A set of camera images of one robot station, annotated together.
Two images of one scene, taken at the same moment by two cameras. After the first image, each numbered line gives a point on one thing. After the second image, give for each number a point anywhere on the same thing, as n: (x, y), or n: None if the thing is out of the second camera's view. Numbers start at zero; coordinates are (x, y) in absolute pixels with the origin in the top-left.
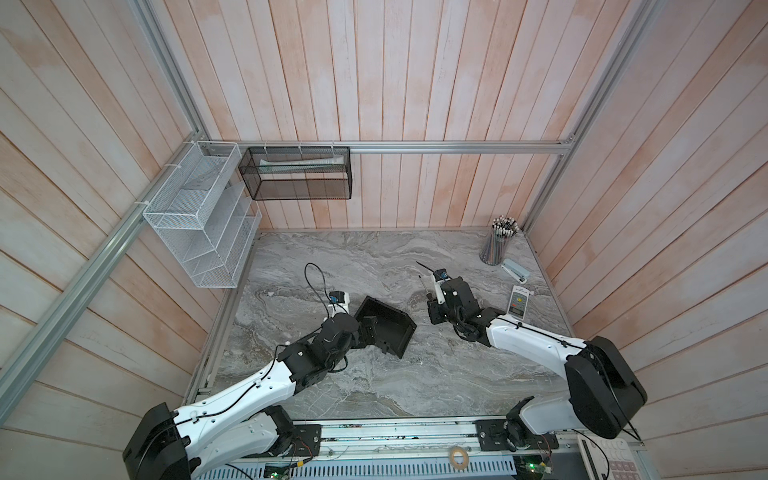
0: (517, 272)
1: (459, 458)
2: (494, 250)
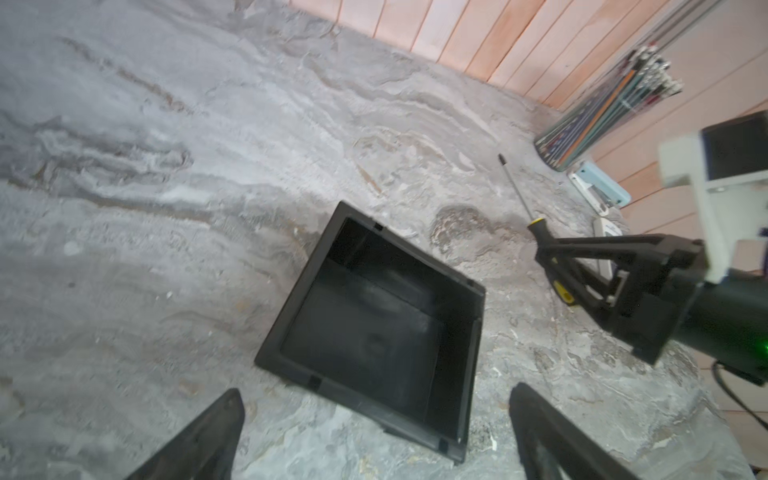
0: (597, 189)
1: None
2: (640, 80)
